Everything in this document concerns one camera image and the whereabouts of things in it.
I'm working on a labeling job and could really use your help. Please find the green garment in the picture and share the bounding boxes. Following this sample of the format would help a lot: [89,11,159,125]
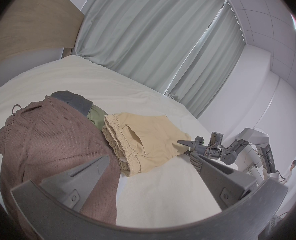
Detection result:
[87,104,108,131]

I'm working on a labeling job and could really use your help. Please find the person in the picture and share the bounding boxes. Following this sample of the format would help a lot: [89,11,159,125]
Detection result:
[283,160,296,184]

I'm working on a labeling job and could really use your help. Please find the brown shorts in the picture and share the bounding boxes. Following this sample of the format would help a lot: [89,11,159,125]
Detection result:
[0,95,121,226]

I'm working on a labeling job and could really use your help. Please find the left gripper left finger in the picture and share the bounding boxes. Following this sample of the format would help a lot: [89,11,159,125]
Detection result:
[40,155,111,213]

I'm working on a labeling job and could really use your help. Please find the tan shorts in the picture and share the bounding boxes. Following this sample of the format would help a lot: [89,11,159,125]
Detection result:
[102,112,192,177]

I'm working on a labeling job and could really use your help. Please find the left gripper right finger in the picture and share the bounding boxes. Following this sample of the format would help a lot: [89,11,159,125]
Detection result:
[189,151,258,211]

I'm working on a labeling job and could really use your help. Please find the bed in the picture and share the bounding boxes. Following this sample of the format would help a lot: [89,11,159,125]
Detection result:
[0,0,240,234]

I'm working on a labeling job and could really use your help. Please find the pale green curtain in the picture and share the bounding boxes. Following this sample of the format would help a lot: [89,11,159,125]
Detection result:
[72,0,226,96]
[167,3,246,119]

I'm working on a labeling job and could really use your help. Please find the black garment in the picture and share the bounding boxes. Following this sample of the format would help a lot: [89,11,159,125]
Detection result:
[50,91,93,117]

